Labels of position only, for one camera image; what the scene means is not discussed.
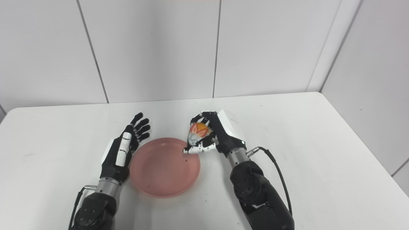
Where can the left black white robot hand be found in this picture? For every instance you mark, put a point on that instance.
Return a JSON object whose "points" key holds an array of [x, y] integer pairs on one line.
{"points": [[119, 156]]}

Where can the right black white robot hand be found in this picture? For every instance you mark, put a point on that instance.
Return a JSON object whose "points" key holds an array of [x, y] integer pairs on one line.
{"points": [[223, 134]]}

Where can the cake slice with fruit topping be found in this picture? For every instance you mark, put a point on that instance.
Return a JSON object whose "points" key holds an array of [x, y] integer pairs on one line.
{"points": [[198, 132]]}

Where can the pink round plate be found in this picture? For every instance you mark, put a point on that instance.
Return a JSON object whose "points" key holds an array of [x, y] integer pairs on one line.
{"points": [[165, 167]]}

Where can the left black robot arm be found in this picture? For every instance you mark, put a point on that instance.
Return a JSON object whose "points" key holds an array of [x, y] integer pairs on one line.
{"points": [[96, 207]]}

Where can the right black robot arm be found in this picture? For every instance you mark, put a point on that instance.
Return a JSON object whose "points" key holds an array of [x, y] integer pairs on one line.
{"points": [[255, 191]]}

